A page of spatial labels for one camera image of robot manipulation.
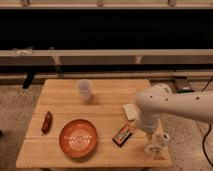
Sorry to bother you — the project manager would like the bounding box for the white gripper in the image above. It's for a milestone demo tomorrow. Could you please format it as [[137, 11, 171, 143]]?
[[135, 118, 158, 151]]

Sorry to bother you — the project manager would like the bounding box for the clear plastic bottle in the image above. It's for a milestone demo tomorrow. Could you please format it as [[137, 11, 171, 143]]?
[[144, 133, 170, 157]]

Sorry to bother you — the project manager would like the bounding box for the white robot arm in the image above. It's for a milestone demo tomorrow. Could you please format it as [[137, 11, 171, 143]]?
[[135, 84, 213, 135]]

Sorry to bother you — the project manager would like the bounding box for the orange black snack packet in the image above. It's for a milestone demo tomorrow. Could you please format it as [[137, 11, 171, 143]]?
[[112, 123, 133, 147]]

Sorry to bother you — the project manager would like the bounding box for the white sponge block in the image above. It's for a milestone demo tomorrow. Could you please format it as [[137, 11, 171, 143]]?
[[123, 103, 137, 121]]

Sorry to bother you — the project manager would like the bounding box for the orange round bowl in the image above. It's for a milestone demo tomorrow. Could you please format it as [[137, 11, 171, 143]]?
[[59, 119, 97, 159]]

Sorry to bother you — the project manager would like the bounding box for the light wooden table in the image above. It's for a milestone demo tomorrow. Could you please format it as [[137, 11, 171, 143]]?
[[16, 79, 171, 168]]

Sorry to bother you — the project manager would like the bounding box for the translucent plastic cup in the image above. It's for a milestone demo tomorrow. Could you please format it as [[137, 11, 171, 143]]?
[[76, 79, 92, 102]]

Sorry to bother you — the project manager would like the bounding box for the black cable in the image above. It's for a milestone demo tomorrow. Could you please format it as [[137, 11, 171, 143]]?
[[201, 75, 213, 168]]

